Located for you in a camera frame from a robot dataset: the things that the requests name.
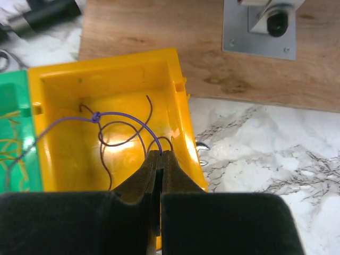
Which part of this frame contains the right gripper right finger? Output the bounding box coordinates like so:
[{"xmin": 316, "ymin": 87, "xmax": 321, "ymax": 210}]
[{"xmin": 161, "ymin": 151, "xmax": 304, "ymax": 254}]

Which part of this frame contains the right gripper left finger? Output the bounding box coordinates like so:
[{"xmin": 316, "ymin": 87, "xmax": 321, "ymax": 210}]
[{"xmin": 1, "ymin": 150, "xmax": 161, "ymax": 254}]

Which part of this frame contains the yellow plastic bin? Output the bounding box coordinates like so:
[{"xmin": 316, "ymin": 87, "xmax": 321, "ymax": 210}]
[{"xmin": 28, "ymin": 48, "xmax": 207, "ymax": 249}]

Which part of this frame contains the purple cable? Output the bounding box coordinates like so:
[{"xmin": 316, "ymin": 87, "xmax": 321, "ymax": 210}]
[{"xmin": 4, "ymin": 95, "xmax": 174, "ymax": 192}]

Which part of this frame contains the green plastic bin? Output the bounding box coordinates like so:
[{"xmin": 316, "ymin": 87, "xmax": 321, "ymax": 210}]
[{"xmin": 1, "ymin": 71, "xmax": 43, "ymax": 193}]

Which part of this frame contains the yellow cable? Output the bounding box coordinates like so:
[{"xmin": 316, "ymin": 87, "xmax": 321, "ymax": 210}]
[{"xmin": 0, "ymin": 110, "xmax": 30, "ymax": 192}]

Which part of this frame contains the small silver wrench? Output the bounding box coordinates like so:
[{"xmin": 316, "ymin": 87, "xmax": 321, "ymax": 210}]
[{"xmin": 195, "ymin": 141, "xmax": 210, "ymax": 167}]

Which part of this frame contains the wooden board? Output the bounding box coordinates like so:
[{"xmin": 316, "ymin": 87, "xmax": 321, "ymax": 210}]
[{"xmin": 80, "ymin": 1, "xmax": 339, "ymax": 112}]

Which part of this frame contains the grey metal bracket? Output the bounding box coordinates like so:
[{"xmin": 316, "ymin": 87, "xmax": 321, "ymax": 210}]
[{"xmin": 223, "ymin": 0, "xmax": 304, "ymax": 61}]

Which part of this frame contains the black T-handle tool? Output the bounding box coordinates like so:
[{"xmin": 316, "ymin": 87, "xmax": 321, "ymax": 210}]
[{"xmin": 1, "ymin": 0, "xmax": 81, "ymax": 43}]

